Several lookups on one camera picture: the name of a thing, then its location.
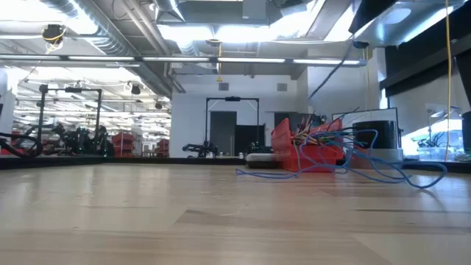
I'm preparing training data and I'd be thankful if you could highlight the long blue cord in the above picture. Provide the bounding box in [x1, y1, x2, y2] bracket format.
[235, 116, 448, 191]

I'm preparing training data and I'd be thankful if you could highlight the grey plastic case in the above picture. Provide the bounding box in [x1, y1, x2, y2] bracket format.
[244, 152, 283, 169]

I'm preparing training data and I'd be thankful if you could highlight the red plastic bin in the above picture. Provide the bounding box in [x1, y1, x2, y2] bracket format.
[271, 117, 345, 174]

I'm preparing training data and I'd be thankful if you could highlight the red shelf rack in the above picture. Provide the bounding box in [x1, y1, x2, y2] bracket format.
[110, 131, 144, 158]

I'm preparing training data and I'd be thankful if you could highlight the long ceiling light bar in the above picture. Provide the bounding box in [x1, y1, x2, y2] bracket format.
[0, 54, 368, 68]

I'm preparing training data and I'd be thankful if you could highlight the black tape roll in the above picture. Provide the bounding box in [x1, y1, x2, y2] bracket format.
[352, 120, 400, 150]

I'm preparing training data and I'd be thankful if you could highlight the clear plastic container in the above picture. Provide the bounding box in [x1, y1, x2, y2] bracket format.
[417, 146, 449, 162]

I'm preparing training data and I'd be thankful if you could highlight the black gantry frame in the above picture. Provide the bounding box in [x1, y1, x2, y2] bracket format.
[36, 83, 104, 155]
[205, 96, 261, 155]

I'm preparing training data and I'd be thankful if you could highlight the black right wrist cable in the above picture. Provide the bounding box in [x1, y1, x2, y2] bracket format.
[308, 35, 356, 100]

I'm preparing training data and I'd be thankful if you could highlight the black metal table frame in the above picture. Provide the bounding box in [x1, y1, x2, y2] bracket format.
[0, 155, 471, 174]

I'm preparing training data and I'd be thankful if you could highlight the silver ventilation duct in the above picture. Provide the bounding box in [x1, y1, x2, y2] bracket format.
[38, 0, 187, 97]

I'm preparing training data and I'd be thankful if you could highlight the yellow black cable reel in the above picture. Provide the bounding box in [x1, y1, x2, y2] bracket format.
[40, 24, 68, 46]

